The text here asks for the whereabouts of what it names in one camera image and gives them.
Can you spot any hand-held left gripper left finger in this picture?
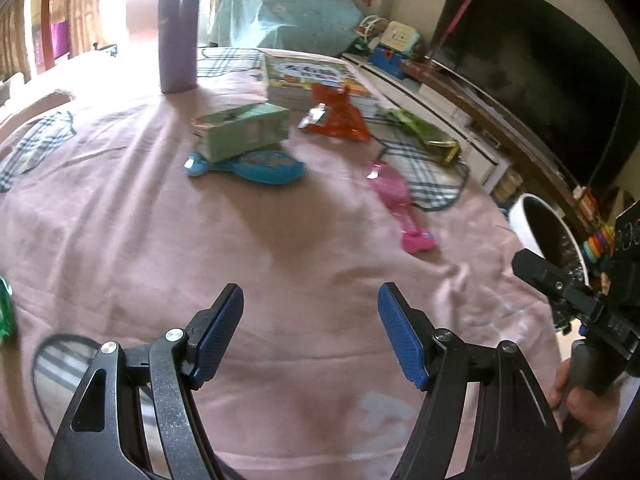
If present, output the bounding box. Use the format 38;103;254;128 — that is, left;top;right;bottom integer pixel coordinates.
44;283;245;480

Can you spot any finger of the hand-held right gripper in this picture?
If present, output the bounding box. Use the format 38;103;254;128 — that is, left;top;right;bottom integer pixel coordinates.
511;249;608;323

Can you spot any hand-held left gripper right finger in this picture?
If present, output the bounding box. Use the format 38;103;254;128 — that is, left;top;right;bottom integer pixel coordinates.
377;282;573;480

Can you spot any white round bin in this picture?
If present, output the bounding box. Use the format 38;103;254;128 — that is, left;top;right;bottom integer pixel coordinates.
507;193;592;287

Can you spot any person's right hand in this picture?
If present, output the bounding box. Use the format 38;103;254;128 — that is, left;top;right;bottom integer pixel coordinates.
552;360;633;467

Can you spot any pink blanket with plaid hearts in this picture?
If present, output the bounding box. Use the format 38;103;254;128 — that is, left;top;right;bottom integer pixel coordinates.
0;46;566;480

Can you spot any pink toy comb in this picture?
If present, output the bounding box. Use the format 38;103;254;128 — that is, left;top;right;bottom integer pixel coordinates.
367;160;437;254

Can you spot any teal toy paddle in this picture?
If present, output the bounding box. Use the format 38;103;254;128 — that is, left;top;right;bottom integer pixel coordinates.
183;150;306;187

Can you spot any green snack wrapper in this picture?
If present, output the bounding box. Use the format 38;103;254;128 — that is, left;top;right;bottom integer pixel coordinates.
387;107;461;165

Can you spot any green carton box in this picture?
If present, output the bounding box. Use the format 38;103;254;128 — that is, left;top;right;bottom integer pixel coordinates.
191;103;291;163

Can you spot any white tv cabinet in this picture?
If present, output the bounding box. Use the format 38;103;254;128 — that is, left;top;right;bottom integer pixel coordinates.
342;52;588;241

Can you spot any black television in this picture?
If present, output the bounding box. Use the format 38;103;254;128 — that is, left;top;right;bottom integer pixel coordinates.
430;0;635;197

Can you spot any orange snack wrapper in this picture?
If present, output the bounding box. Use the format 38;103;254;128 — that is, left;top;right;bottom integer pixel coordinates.
298;83;371;142

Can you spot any colourful picture book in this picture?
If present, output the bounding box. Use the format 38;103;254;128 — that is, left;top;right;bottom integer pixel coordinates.
261;55;382;117

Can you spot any blue toy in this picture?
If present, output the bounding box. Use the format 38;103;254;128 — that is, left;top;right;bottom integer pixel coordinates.
367;47;408;80

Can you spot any purple thermos bottle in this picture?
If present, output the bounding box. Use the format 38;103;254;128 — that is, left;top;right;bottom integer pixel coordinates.
159;0;202;95

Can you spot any white cage toy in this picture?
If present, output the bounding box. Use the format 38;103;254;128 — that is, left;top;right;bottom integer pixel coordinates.
357;16;387;44

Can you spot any teal plastic cover sheet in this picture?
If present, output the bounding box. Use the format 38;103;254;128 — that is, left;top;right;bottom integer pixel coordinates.
207;0;362;57

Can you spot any magenta box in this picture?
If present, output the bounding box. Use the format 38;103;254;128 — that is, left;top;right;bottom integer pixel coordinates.
50;20;69;59

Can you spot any colourful stacking ring toy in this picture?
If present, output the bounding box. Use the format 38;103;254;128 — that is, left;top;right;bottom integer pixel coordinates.
581;224;617;267

